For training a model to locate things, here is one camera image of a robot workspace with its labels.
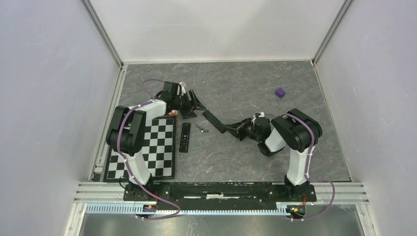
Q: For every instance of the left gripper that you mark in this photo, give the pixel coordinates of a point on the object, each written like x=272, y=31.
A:
x=194, y=103

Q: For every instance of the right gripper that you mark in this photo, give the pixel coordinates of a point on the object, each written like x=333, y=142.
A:
x=239, y=126

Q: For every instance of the black remote with green button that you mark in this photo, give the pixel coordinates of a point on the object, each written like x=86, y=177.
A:
x=185, y=137

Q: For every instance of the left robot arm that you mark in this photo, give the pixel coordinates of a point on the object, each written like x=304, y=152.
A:
x=126, y=132

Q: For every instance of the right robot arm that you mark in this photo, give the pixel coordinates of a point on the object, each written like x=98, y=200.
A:
x=293, y=129

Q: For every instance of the red beige small box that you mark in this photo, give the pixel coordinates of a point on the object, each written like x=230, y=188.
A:
x=173, y=113

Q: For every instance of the black white checkerboard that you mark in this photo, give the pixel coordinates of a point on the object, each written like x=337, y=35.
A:
x=159, y=152

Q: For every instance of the purple cube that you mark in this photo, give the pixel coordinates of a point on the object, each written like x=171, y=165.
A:
x=280, y=92

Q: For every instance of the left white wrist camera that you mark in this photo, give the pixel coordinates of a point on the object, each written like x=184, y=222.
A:
x=182, y=88

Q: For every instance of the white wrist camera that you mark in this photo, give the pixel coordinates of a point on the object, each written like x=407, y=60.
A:
x=257, y=115
x=182, y=88

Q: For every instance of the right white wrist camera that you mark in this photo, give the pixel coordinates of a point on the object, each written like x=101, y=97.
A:
x=257, y=115

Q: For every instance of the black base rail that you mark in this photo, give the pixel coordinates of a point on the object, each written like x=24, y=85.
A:
x=218, y=195

